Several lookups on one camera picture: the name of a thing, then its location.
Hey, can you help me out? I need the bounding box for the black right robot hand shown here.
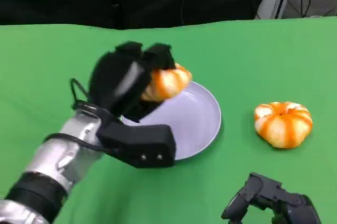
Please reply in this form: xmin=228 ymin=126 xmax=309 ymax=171
xmin=221 ymin=172 xmax=322 ymax=224

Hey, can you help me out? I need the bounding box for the orange and white bread roll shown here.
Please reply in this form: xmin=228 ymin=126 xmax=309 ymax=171
xmin=141 ymin=62 xmax=193 ymax=102
xmin=254 ymin=101 xmax=313 ymax=149

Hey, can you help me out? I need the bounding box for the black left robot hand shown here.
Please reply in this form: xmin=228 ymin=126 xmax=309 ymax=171
xmin=88 ymin=41 xmax=176 ymax=123

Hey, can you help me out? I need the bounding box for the green table cloth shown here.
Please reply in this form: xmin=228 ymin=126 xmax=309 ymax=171
xmin=0 ymin=16 xmax=337 ymax=224

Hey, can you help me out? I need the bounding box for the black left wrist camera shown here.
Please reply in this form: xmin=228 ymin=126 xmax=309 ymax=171
xmin=76 ymin=104 xmax=176 ymax=169

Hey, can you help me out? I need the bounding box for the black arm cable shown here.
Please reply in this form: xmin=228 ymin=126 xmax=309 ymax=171
xmin=43 ymin=77 xmax=124 ymax=156

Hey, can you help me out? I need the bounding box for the lilac plate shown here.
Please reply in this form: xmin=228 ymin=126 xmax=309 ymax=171
xmin=122 ymin=80 xmax=222 ymax=161

